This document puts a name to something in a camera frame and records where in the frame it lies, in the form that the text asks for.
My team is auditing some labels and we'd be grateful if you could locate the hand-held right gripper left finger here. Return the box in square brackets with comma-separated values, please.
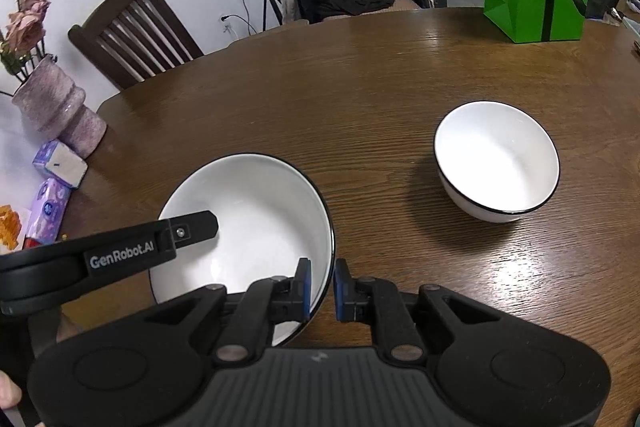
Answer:
[144, 258, 312, 367]

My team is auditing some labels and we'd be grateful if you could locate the green snack box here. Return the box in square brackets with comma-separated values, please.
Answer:
[0, 205, 24, 254]

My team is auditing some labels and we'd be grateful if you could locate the white purple tissue cube pack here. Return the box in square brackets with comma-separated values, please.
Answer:
[32, 139, 89, 189]

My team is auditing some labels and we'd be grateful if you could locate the purple ceramic vase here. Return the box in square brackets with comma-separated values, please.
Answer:
[12, 55, 108, 158]

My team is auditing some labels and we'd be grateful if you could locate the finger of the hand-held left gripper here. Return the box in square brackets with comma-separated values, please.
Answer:
[167, 210, 220, 253]

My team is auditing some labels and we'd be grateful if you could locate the person's left hand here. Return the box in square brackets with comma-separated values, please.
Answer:
[0, 373, 24, 411]

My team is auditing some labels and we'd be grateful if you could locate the small white black-rimmed bowl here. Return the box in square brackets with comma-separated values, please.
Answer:
[433, 101, 560, 224]

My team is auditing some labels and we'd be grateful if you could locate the large white black-rimmed bowl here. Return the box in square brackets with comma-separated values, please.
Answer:
[149, 153, 335, 349]

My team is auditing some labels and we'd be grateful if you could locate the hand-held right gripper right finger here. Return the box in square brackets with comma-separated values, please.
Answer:
[334, 258, 503, 365]

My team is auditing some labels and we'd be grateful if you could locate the purple soft tissue pack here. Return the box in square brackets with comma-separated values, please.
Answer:
[24, 178, 71, 249]

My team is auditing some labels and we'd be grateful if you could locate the black power cable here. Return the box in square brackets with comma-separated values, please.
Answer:
[222, 13, 263, 32]

